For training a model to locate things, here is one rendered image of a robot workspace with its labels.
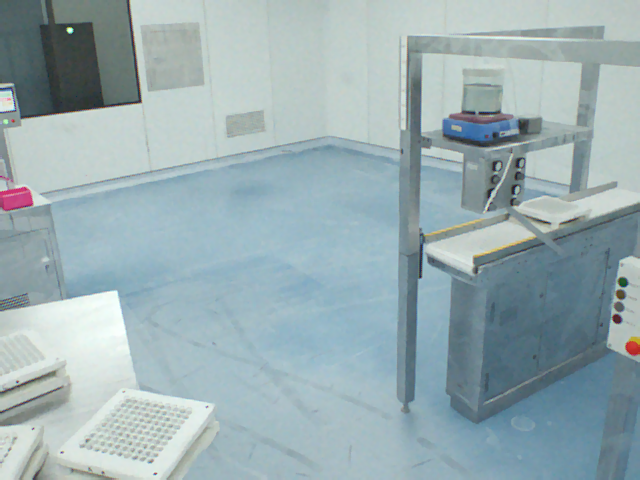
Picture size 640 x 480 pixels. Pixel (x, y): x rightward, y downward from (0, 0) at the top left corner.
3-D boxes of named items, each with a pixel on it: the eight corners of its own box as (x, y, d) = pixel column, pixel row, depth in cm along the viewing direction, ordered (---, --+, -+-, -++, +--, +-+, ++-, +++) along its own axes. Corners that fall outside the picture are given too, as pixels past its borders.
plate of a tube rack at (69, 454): (52, 464, 117) (49, 456, 117) (123, 393, 139) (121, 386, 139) (159, 490, 110) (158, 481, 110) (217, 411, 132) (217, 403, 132)
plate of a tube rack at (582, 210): (556, 224, 244) (556, 219, 244) (509, 209, 264) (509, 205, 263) (592, 212, 257) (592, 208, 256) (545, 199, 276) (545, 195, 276)
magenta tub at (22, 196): (4, 211, 319) (1, 196, 316) (-1, 207, 327) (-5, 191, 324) (34, 205, 328) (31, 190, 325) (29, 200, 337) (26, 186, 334)
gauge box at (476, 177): (481, 215, 210) (485, 159, 203) (460, 207, 218) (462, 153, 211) (523, 203, 221) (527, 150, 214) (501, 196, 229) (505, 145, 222)
